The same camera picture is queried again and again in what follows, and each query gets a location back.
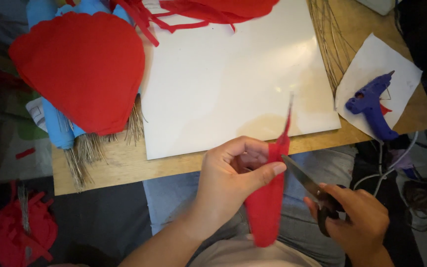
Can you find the black handled scissors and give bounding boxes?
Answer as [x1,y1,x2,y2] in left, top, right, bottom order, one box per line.
[281,154,345,238]

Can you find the blue felt pieces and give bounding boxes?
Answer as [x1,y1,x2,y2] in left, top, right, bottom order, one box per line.
[26,0,142,150]

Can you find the pile of red felt offcuts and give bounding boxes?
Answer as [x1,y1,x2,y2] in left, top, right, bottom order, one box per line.
[0,181,58,267]

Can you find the red felt strip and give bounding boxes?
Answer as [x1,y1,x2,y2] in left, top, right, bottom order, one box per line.
[244,93,295,248]

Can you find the red felt scraps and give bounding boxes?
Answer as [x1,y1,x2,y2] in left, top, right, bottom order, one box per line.
[110,0,281,48]

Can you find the person's left hand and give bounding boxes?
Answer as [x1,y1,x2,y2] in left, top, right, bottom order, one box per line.
[194,136,287,238]

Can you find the bundle of thin wires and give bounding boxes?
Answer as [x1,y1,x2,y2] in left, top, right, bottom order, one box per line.
[56,94,147,193]

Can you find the purple hot glue gun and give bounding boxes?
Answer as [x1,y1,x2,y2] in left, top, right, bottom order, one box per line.
[345,70,400,142]

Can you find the white paper sheet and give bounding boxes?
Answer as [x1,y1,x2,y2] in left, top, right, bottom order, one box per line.
[335,33,423,141]

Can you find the white box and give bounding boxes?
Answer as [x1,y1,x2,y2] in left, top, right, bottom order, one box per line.
[354,0,397,16]

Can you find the stack of red felt petals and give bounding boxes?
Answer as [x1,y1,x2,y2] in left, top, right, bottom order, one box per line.
[8,12,146,136]

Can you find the silver wire stems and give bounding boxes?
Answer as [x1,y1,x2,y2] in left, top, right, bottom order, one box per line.
[307,0,357,98]

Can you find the person's right hand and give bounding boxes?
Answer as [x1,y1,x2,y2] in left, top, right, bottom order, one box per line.
[303,183,390,260]

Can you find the wooden table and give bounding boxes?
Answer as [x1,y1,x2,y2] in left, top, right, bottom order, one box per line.
[51,0,427,196]

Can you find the small red felt scrap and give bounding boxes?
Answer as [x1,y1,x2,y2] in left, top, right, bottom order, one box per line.
[15,147,36,160]

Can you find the person's white shirt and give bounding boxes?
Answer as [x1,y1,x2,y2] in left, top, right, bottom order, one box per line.
[189,237,323,267]

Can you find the white board sheet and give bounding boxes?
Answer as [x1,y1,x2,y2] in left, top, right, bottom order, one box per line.
[139,0,342,161]

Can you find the white cable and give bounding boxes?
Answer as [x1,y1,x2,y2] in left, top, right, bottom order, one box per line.
[352,96,427,197]

